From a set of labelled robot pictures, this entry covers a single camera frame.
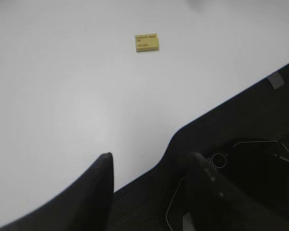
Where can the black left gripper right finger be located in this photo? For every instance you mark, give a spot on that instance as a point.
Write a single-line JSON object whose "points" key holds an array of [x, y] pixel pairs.
{"points": [[217, 205]]}

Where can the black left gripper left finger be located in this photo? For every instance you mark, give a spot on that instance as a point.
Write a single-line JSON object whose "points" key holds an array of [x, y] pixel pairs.
{"points": [[83, 206]]}

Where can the yellow eraser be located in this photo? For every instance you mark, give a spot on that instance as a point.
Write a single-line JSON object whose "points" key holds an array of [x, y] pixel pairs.
{"points": [[147, 42]]}

